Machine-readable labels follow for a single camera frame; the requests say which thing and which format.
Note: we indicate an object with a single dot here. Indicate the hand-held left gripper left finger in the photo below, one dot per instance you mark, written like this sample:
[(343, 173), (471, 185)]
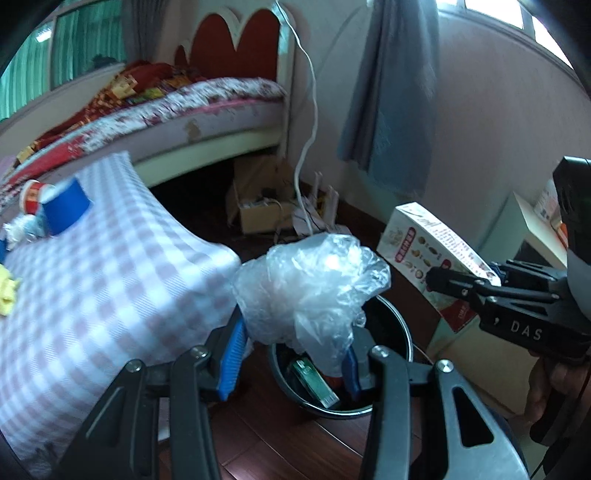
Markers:
[(231, 360)]

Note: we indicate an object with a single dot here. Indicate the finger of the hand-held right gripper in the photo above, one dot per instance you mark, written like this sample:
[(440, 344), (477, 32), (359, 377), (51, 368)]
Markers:
[(450, 281), (531, 273)]

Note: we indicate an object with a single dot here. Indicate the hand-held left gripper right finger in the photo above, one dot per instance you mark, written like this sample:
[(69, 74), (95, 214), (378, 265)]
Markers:
[(353, 374)]

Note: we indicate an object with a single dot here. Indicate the black trash bin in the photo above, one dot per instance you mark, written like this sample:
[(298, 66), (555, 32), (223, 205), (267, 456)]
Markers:
[(401, 332)]

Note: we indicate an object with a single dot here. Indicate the clear plastic bag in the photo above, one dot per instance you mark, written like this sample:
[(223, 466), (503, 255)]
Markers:
[(304, 286)]

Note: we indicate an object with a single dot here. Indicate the blue paper cup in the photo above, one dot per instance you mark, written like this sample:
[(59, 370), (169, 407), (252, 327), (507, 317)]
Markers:
[(64, 207)]

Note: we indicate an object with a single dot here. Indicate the yellow paper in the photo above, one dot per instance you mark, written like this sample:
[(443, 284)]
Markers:
[(7, 290)]

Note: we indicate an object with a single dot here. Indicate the red paper cup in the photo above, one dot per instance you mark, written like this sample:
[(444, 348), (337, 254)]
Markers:
[(34, 196)]

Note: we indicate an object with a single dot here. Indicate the person's right hand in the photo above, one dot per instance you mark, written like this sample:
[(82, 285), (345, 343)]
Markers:
[(538, 387)]

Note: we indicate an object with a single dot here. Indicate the white cabinet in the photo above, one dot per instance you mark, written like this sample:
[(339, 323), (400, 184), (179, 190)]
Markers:
[(531, 244)]

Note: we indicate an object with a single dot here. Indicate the printed carton box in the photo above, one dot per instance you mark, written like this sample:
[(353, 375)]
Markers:
[(425, 249)]

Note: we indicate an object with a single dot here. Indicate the green packet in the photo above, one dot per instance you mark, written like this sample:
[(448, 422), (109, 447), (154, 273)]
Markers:
[(311, 381)]

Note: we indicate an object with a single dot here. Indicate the white red box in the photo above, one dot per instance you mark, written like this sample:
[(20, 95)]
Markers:
[(549, 201)]

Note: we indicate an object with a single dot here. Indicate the pink checked tablecloth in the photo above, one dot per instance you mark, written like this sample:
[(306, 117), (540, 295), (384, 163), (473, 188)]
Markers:
[(115, 286)]

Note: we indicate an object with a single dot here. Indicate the white router with antennas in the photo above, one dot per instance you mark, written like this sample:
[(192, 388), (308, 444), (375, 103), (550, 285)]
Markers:
[(321, 203)]

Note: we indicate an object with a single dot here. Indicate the cardboard box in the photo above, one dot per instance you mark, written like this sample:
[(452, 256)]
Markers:
[(258, 198)]

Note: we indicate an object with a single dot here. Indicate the blue grey curtain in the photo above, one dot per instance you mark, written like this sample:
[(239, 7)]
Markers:
[(392, 92)]

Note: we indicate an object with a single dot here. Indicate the floral mattress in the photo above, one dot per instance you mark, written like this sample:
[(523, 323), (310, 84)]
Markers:
[(203, 108)]

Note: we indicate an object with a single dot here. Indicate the bright window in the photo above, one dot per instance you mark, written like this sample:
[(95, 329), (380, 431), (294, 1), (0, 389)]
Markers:
[(498, 14)]

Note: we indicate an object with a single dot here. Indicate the pile of snack packets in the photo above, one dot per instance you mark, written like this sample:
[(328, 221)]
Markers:
[(143, 87)]

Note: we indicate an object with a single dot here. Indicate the red printed blanket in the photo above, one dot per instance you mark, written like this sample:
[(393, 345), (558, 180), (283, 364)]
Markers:
[(111, 99)]

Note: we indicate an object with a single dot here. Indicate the bed with floral bedding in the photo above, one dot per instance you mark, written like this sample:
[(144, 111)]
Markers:
[(240, 46)]

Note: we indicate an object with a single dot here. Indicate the window with green curtain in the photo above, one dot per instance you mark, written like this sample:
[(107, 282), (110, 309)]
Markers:
[(69, 50)]

